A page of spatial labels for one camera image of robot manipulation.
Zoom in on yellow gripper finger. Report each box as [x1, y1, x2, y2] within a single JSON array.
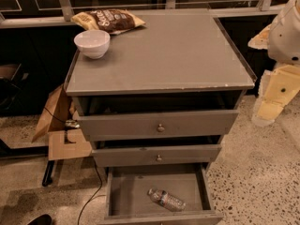
[[247, 25, 271, 50], [252, 63, 300, 127]]

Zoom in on clear plastic water bottle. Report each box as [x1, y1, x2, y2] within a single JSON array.
[[147, 188, 186, 212]]

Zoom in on grey middle drawer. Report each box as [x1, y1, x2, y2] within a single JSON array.
[[92, 136, 221, 167]]

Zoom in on grey drawer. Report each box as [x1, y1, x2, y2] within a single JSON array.
[[74, 90, 241, 141], [92, 136, 221, 167], [101, 164, 222, 225]]

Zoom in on grey wooden drawer cabinet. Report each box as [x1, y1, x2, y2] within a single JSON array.
[[64, 8, 258, 225]]

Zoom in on brass top drawer knob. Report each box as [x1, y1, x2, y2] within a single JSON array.
[[157, 124, 165, 132]]

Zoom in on grey top drawer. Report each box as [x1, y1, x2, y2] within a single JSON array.
[[74, 90, 241, 141]]

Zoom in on grey bottom drawer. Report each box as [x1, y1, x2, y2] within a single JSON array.
[[101, 164, 222, 225]]

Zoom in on brown yellow chip bag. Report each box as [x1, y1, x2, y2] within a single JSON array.
[[71, 8, 144, 35]]

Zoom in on white ceramic bowl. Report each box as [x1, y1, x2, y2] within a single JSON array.
[[74, 30, 111, 59]]

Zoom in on metal window railing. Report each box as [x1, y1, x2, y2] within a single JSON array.
[[0, 0, 300, 30]]

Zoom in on brown cardboard box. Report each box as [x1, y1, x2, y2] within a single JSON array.
[[32, 84, 92, 160]]

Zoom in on black metal stand leg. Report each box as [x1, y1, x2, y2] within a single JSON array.
[[42, 160, 54, 187]]

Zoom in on black shoe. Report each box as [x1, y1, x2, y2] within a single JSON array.
[[27, 214, 53, 225]]

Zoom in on black cable on floor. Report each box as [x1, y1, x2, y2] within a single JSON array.
[[43, 106, 104, 225]]

